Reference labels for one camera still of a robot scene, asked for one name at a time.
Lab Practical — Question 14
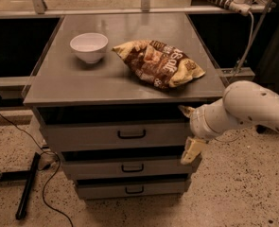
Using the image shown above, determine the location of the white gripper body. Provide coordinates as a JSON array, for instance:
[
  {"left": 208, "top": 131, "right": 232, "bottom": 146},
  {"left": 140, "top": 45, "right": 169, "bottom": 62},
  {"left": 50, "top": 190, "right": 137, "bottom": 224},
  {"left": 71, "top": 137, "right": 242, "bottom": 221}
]
[{"left": 190, "top": 106, "right": 215, "bottom": 140}]

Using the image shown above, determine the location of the brown yellow chip bag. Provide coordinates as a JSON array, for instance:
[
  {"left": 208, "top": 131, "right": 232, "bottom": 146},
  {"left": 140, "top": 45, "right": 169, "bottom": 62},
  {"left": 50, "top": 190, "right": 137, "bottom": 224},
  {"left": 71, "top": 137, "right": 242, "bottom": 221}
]
[{"left": 113, "top": 40, "right": 205, "bottom": 90}]

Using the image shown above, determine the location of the white power cord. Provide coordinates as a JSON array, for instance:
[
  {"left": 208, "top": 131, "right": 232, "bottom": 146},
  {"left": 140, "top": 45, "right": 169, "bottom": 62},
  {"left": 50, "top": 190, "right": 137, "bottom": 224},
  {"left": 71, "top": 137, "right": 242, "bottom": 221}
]
[{"left": 230, "top": 10, "right": 255, "bottom": 78}]

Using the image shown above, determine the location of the white power strip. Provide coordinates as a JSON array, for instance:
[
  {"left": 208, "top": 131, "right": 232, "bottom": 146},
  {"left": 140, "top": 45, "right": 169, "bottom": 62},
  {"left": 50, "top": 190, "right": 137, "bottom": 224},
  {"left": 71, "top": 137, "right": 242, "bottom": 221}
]
[{"left": 207, "top": 0, "right": 251, "bottom": 16}]

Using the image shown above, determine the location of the black metal floor bar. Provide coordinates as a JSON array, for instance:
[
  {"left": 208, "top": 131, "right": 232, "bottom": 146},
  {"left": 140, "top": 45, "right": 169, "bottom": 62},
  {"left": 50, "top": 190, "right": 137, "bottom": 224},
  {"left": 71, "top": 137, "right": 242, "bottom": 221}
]
[{"left": 15, "top": 153, "right": 41, "bottom": 220}]

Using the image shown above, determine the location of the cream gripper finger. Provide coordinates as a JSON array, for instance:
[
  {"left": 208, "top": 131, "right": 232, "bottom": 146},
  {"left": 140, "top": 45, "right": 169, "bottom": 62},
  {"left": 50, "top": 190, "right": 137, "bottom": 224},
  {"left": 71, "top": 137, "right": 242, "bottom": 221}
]
[
  {"left": 178, "top": 105, "right": 195, "bottom": 118},
  {"left": 181, "top": 137, "right": 207, "bottom": 165}
]

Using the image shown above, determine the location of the grey drawer cabinet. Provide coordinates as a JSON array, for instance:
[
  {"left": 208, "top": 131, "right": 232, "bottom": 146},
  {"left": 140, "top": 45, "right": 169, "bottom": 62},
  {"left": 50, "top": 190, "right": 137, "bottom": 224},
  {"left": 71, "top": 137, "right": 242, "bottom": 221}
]
[{"left": 22, "top": 12, "right": 230, "bottom": 201}]

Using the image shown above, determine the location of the black floor cable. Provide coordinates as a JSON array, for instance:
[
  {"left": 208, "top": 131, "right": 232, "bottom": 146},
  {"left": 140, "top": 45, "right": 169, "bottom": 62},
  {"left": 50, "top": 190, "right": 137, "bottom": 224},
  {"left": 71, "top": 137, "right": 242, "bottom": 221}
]
[{"left": 0, "top": 108, "right": 75, "bottom": 227}]

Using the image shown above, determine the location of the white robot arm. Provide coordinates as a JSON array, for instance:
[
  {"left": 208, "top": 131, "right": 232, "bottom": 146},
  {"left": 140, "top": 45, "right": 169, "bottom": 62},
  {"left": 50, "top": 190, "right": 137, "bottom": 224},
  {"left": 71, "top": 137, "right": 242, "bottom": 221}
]
[{"left": 179, "top": 80, "right": 279, "bottom": 165}]

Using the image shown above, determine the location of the grey drawer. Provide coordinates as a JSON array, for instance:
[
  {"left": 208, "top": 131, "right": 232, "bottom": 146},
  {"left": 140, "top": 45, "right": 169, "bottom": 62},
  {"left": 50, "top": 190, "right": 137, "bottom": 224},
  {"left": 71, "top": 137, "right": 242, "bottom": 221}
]
[
  {"left": 41, "top": 120, "right": 190, "bottom": 152},
  {"left": 62, "top": 156, "right": 201, "bottom": 180},
  {"left": 76, "top": 178, "right": 190, "bottom": 200}
]

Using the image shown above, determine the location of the white ceramic bowl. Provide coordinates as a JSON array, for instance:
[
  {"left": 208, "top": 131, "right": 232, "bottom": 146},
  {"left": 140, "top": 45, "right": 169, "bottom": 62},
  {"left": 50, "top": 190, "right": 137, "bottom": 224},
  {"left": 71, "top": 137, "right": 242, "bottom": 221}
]
[{"left": 70, "top": 33, "right": 109, "bottom": 63}]

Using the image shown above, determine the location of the metal rail frame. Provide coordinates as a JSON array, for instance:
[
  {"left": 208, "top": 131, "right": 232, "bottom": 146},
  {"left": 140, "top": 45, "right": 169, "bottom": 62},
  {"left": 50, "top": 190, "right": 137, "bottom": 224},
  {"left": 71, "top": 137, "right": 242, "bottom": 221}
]
[{"left": 0, "top": 0, "right": 272, "bottom": 20}]

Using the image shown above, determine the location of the grey bottom drawer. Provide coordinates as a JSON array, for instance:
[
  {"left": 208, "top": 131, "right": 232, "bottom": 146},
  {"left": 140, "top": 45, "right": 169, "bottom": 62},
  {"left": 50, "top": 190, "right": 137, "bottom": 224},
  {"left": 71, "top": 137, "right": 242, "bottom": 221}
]
[{"left": 76, "top": 178, "right": 190, "bottom": 200}]

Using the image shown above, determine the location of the grey middle drawer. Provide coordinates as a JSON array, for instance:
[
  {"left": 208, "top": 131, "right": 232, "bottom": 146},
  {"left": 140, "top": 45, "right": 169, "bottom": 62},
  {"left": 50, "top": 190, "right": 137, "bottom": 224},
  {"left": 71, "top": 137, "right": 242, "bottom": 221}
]
[{"left": 62, "top": 156, "right": 201, "bottom": 180}]

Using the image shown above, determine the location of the grey top drawer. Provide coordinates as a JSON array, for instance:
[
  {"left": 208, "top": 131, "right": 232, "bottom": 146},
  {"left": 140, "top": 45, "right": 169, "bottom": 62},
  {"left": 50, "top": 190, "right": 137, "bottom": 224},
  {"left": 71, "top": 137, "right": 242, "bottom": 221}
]
[{"left": 41, "top": 120, "right": 190, "bottom": 152}]

